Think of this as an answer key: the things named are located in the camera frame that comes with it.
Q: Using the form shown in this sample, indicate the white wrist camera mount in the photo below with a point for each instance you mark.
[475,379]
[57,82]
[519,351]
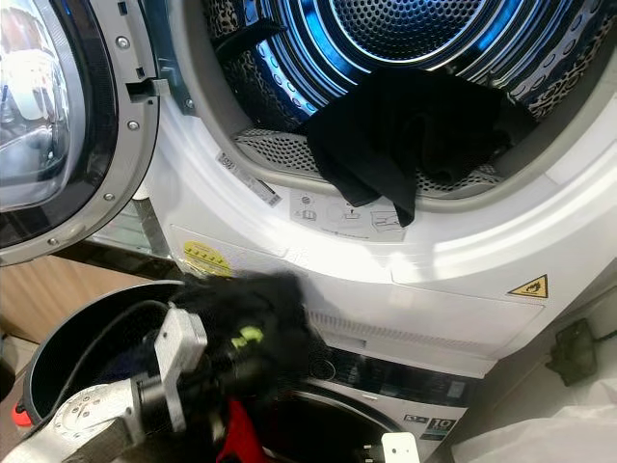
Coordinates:
[179,352]
[400,449]

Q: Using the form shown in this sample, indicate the round yellow sticker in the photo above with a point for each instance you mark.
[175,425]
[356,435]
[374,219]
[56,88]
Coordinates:
[206,259]

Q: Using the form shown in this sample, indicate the yellow triangle warning sticker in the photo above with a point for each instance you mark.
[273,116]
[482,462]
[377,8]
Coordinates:
[530,288]

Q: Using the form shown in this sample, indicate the white cloth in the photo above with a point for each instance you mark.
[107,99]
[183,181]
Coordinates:
[549,429]

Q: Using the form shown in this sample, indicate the brown wooden panel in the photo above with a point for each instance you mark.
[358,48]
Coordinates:
[58,289]

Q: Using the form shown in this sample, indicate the red garment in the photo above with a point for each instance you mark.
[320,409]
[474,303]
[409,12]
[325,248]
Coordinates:
[239,439]

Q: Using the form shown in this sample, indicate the white instruction sticker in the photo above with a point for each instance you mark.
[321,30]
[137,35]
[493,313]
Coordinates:
[333,210]

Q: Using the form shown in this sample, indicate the white tumble dryer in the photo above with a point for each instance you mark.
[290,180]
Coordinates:
[453,253]

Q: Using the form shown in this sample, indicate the grey perforated lint filter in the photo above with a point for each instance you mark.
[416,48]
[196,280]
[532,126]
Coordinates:
[270,149]

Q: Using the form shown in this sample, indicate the small green tag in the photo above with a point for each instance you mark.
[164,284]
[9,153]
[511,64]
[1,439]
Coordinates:
[248,337]

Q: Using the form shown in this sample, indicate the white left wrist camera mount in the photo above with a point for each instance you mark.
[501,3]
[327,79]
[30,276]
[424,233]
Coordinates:
[179,352]

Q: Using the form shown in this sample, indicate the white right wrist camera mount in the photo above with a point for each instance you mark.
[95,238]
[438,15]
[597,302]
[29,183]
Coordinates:
[400,449]

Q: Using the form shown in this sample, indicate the black fuzzy garment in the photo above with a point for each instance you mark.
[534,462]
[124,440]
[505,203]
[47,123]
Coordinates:
[280,304]

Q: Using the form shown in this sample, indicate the black wall adapter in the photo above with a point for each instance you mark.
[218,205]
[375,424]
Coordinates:
[574,352]

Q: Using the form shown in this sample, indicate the black laundry bucket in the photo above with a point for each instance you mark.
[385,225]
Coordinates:
[48,376]

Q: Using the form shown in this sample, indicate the white barcode label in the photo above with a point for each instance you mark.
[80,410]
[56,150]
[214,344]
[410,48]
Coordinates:
[248,178]

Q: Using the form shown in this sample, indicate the white washing machine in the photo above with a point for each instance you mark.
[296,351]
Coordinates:
[405,391]

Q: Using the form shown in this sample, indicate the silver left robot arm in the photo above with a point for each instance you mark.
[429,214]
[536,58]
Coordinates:
[82,420]

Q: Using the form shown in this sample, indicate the round glass dryer door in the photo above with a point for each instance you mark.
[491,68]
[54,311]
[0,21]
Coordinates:
[101,125]

